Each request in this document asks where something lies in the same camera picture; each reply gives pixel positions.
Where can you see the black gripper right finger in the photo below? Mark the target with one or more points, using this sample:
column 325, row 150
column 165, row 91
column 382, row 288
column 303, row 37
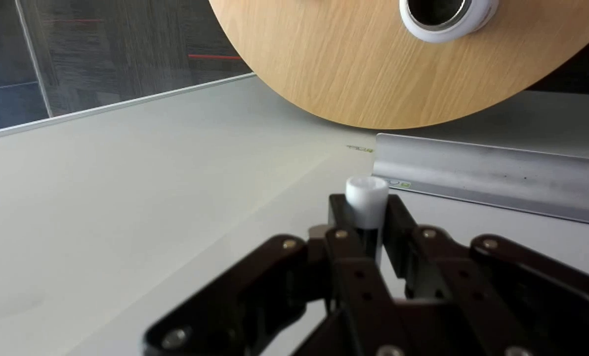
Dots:
column 509, row 296

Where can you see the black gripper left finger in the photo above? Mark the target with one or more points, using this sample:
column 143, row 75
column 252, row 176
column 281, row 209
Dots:
column 242, row 310

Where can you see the round wooden table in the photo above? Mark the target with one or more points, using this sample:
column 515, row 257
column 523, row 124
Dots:
column 353, row 61

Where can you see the white bottle with orange logo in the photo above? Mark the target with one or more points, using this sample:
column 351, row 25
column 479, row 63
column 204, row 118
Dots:
column 445, row 19

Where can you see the white wall whiteboard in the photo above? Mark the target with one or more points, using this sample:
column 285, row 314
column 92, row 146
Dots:
column 113, row 215

